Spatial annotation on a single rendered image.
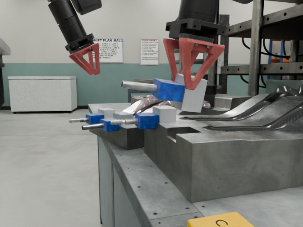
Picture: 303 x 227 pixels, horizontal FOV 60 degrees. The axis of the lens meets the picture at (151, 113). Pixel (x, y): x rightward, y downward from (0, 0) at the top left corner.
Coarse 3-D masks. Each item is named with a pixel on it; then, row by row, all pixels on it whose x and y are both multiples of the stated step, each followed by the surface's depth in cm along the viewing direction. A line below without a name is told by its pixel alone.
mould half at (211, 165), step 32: (256, 96) 69; (288, 96) 61; (160, 128) 50; (288, 128) 48; (160, 160) 51; (192, 160) 37; (224, 160) 39; (256, 160) 40; (288, 160) 42; (192, 192) 38; (224, 192) 40; (256, 192) 41
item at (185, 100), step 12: (132, 84) 41; (144, 84) 41; (156, 84) 42; (168, 84) 40; (180, 84) 41; (204, 84) 42; (156, 96) 41; (168, 96) 41; (180, 96) 42; (192, 96) 42; (180, 108) 42; (192, 108) 42
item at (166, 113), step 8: (152, 112) 57; (160, 112) 53; (168, 112) 53; (112, 120) 52; (120, 120) 53; (128, 120) 53; (136, 120) 53; (144, 120) 52; (152, 120) 53; (160, 120) 53; (168, 120) 53; (144, 128) 52; (152, 128) 53
